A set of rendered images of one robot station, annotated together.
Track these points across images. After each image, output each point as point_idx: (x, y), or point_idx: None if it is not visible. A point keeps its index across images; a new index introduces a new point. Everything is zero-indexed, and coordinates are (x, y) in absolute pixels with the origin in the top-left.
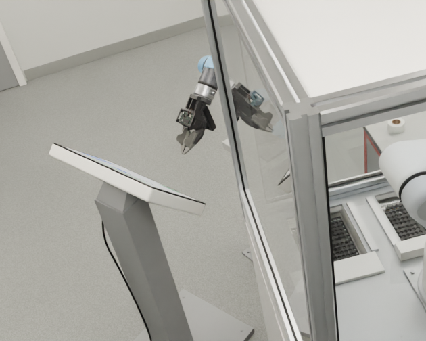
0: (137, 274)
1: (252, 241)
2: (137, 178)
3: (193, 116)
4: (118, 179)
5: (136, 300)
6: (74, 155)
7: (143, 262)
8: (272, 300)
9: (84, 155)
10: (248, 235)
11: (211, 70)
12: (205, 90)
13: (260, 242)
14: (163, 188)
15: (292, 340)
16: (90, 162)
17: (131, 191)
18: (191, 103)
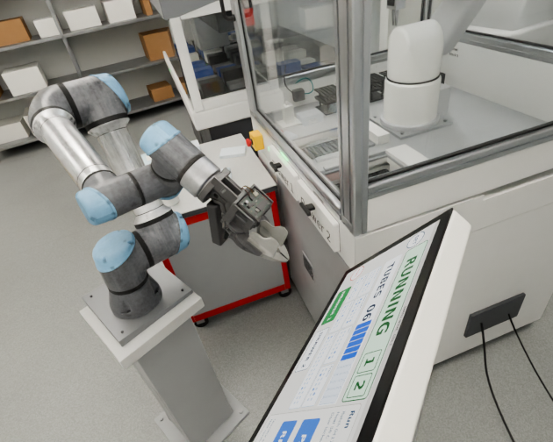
0: None
1: (400, 219)
2: (391, 283)
3: (258, 188)
4: (444, 273)
5: None
6: (389, 419)
7: None
8: (480, 188)
9: (340, 427)
10: (371, 245)
11: (182, 136)
12: (211, 161)
13: (450, 158)
14: (379, 267)
15: None
16: (410, 348)
17: (462, 250)
18: (233, 183)
